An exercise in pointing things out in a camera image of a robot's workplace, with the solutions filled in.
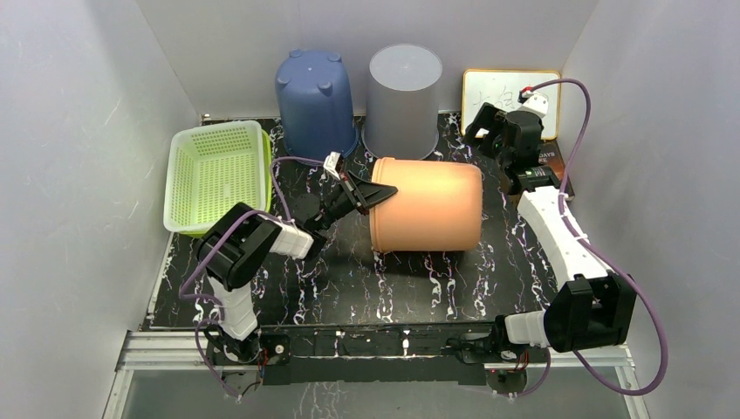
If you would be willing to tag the grey plastic bucket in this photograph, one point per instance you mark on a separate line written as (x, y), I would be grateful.
(402, 102)

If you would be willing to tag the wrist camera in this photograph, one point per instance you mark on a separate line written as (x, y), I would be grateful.
(533, 102)
(333, 166)

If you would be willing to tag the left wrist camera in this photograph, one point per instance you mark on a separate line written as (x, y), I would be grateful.
(333, 166)

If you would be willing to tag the small whiteboard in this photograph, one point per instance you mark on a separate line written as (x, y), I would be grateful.
(501, 89)

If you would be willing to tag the orange plastic bucket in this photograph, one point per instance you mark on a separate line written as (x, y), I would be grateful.
(438, 206)

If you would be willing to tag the blue plastic bucket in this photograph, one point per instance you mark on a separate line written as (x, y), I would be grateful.
(315, 105)

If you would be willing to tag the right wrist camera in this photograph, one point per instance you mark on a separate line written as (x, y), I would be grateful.
(533, 102)

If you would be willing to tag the dark book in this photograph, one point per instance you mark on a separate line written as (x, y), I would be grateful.
(551, 156)

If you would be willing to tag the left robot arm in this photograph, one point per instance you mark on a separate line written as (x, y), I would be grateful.
(235, 248)

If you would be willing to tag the green plastic basket tray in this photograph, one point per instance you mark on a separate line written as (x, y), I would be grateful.
(210, 169)

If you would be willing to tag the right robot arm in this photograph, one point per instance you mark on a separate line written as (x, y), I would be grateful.
(594, 304)

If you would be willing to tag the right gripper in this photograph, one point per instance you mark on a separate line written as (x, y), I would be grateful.
(490, 119)

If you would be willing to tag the aluminium frame rail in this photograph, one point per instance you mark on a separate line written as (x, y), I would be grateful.
(354, 333)

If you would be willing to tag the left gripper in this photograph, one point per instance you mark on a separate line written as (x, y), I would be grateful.
(366, 193)

